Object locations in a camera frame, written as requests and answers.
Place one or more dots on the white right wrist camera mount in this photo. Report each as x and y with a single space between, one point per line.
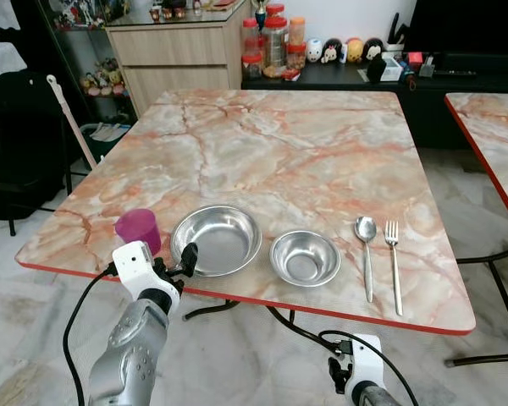
366 362

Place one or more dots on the black mouse plush toy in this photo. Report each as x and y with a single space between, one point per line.
331 51

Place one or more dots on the black chair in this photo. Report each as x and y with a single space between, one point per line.
21 144

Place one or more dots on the white hanging cloth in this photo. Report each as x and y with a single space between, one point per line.
2 59

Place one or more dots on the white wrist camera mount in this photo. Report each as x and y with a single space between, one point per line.
133 264
366 362

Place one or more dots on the small steel bowl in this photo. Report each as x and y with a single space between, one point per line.
306 259

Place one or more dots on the pale pink long stick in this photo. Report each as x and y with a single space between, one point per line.
72 127

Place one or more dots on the small red box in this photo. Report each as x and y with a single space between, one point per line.
416 59

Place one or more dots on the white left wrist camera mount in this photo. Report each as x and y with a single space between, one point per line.
133 264

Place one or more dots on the slim clear jar red lid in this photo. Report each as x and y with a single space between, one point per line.
251 38

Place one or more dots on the light wooden drawer cabinet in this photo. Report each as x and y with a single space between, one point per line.
178 63

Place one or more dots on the steel spoon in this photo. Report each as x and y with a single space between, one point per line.
366 228

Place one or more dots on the black round plush toy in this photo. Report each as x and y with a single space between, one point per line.
373 46

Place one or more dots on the big clear jar red lid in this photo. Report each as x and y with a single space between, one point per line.
275 46

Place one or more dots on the large steel plate bowl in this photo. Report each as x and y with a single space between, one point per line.
220 241

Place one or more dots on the steel fork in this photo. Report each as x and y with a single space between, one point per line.
394 254

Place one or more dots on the black television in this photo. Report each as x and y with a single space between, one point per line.
474 25

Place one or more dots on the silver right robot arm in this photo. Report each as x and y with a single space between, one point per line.
377 397

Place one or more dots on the pink plastic cup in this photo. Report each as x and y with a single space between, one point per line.
138 227

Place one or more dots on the marble pattern folding table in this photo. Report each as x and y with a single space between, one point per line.
296 161

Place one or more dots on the marble pattern side table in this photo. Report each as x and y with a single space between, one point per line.
495 135

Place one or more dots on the yellow plush toy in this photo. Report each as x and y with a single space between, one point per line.
355 51

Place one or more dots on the orange lid plastic jar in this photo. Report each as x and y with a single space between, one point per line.
297 42

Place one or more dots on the white plush toy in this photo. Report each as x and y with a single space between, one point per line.
314 51

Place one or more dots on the small squat jar red lid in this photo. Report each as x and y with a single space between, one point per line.
252 68

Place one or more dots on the glass shelf with figurines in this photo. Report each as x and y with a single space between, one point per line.
93 76

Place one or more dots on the papers on floor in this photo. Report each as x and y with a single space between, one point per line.
108 132

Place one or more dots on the white box device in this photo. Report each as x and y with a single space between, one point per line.
391 69

